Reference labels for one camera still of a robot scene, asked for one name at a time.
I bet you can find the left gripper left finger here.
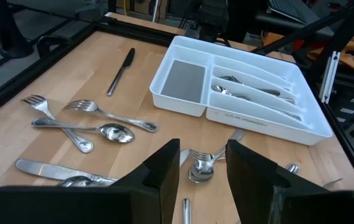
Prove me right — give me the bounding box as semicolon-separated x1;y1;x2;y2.
0;138;181;224

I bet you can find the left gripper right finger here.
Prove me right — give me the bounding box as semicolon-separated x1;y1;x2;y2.
225;139;354;224

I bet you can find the silver table knife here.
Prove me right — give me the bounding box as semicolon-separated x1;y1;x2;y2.
265;105;302;121
14;157;120;185
179;148;190;168
106;47;136;97

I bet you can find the cutlery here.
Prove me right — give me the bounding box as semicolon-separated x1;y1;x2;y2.
211;84;296;106

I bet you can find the silver fork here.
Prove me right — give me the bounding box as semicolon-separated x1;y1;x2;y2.
62;99;160;134
219;75;282;96
22;94;95;154
188;148;301;175

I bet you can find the white cutlery organizer tray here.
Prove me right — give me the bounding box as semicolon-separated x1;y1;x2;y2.
149;35;334;146

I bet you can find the aluminium bar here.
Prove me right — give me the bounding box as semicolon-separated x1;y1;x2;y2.
319;50;342;104

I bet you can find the white rod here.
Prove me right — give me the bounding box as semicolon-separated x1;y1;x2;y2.
151;0;161;24

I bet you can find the black keyboard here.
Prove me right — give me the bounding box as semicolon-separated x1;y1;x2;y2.
266;0;314;24

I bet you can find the black desk frame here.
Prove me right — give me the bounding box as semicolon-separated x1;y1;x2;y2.
0;0;34;59

